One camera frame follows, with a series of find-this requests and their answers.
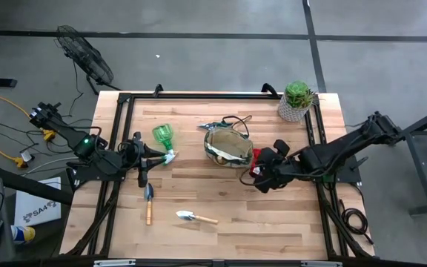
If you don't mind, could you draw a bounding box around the black coiled cable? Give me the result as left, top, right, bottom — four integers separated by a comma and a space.
337, 198, 374, 245

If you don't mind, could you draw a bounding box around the yellow extension cable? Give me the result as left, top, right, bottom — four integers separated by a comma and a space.
0, 71, 57, 168

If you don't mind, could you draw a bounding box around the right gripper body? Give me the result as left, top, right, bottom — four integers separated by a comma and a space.
268, 151, 303, 186

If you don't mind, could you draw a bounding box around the black floor fan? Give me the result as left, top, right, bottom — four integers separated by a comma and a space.
53, 24, 122, 96

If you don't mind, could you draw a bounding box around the black slanted desk beam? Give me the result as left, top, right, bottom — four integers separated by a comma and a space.
0, 162, 74, 205

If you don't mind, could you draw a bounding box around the red gardening glove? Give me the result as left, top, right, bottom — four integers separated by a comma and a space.
249, 148, 265, 177

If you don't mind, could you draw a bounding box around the succulent in white patterned pot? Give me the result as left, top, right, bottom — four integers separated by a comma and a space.
277, 80, 318, 123

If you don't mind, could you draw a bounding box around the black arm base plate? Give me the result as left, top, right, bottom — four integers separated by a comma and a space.
67, 162, 130, 182
324, 154, 363, 185

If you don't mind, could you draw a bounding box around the white printed cardboard box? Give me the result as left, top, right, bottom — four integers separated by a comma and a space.
13, 177, 62, 227

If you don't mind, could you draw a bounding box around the narrow dark trowel wooden handle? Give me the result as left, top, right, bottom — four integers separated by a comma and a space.
143, 182, 155, 226

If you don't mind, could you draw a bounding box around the small yellow blue object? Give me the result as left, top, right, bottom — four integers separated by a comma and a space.
11, 225, 36, 245

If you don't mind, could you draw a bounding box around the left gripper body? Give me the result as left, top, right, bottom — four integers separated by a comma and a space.
122, 131, 148, 175

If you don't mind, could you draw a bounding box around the black metal desk frame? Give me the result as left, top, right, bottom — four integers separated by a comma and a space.
391, 102, 427, 216

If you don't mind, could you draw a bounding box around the green spray bottle white head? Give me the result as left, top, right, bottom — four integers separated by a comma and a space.
151, 123, 179, 165

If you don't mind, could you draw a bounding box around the beige green gardening bag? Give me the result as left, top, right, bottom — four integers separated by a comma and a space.
202, 114, 255, 168

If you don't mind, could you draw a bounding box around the black metal rig frame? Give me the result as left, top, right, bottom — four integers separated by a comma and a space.
59, 91, 377, 267

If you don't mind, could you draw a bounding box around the wide silver trowel wooden handle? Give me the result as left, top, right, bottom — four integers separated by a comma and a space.
175, 209, 219, 225

